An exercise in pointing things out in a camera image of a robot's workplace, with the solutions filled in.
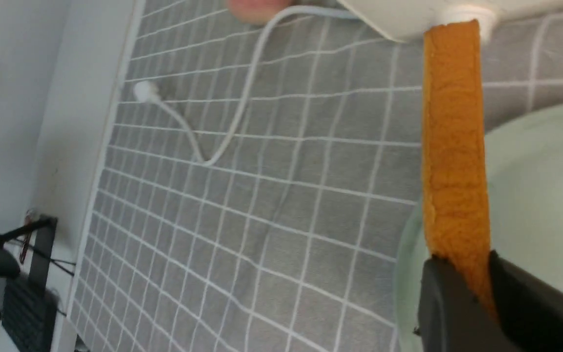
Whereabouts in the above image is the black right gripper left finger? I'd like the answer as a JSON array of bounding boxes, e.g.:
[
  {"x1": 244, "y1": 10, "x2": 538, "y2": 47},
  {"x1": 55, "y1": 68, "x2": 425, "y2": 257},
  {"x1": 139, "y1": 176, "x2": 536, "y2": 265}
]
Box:
[{"x1": 416, "y1": 258, "x2": 520, "y2": 352}]

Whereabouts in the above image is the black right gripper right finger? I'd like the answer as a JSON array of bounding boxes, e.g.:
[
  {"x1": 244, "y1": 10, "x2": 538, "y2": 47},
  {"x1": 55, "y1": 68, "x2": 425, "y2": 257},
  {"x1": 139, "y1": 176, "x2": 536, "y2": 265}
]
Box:
[{"x1": 489, "y1": 250, "x2": 563, "y2": 352}]

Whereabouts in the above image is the toast slice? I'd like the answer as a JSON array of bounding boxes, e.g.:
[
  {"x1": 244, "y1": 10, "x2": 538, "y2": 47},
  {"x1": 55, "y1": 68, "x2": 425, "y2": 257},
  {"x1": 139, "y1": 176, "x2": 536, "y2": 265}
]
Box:
[{"x1": 422, "y1": 20, "x2": 498, "y2": 319}]

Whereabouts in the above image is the white two-slot toaster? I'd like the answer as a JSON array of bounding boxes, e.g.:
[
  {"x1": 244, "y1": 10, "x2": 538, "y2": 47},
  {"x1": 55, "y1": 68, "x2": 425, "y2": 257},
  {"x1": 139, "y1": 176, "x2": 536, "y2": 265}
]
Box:
[{"x1": 339, "y1": 0, "x2": 563, "y2": 43}]

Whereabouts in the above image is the light green plate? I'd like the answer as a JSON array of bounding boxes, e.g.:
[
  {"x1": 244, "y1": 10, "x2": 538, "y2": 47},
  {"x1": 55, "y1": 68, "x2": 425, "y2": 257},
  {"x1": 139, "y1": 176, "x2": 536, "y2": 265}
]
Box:
[{"x1": 395, "y1": 105, "x2": 563, "y2": 352}]

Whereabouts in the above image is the grey checked tablecloth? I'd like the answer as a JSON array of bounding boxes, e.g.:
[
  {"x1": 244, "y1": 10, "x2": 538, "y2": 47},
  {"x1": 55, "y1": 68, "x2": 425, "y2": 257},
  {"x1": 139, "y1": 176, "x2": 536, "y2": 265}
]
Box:
[{"x1": 66, "y1": 0, "x2": 563, "y2": 352}]

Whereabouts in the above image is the pink peach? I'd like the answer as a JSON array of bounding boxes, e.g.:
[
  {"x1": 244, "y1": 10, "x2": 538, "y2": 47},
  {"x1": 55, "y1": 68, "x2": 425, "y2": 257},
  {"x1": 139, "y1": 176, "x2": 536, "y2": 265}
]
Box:
[{"x1": 225, "y1": 0, "x2": 295, "y2": 26}]

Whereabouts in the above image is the black equipment beside table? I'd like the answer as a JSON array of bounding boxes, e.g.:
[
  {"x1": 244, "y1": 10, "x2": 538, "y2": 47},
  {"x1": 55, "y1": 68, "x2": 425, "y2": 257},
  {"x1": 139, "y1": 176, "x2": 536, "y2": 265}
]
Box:
[{"x1": 0, "y1": 215, "x2": 74, "y2": 352}]

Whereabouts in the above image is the white toaster power cable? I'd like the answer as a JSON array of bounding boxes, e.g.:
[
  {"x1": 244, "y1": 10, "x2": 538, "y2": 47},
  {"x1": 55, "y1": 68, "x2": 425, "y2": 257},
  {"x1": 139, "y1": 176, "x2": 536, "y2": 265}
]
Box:
[{"x1": 133, "y1": 5, "x2": 360, "y2": 167}]

